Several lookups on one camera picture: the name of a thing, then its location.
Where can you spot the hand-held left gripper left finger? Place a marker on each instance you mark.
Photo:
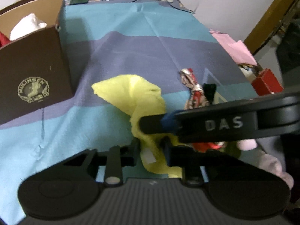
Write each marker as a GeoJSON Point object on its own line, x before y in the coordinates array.
{"type": "Point", "coordinates": [134, 150]}

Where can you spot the yellow soft cloth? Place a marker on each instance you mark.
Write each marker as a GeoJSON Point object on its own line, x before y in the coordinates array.
{"type": "Point", "coordinates": [131, 93]}

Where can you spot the black cloth piece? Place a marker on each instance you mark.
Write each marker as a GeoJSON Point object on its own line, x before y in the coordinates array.
{"type": "Point", "coordinates": [209, 92]}

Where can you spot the blue purple striped tablecloth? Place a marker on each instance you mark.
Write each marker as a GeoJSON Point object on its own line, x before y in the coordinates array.
{"type": "Point", "coordinates": [140, 51]}

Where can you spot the red silver patterned cloth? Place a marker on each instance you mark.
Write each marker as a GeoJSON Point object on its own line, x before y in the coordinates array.
{"type": "Point", "coordinates": [196, 96]}

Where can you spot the wooden door frame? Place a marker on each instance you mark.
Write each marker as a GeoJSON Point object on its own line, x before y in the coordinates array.
{"type": "Point", "coordinates": [274, 14]}

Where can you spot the brown cardboard box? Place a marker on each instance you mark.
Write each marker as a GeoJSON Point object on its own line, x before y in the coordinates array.
{"type": "Point", "coordinates": [35, 63]}

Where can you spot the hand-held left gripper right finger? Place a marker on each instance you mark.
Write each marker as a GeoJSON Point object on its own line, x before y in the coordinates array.
{"type": "Point", "coordinates": [167, 151]}

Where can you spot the red box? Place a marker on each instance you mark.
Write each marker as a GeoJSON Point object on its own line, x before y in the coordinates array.
{"type": "Point", "coordinates": [267, 82]}

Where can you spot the pink paper sheet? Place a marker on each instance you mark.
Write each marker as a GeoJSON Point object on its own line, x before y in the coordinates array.
{"type": "Point", "coordinates": [236, 49]}

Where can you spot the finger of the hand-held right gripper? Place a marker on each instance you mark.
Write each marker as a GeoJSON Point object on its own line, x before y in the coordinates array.
{"type": "Point", "coordinates": [152, 123]}

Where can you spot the cream patterned object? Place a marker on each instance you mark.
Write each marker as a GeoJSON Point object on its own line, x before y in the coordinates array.
{"type": "Point", "coordinates": [249, 69]}

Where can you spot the white fluffy cloth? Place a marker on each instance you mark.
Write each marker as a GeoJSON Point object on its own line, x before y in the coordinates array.
{"type": "Point", "coordinates": [28, 25]}

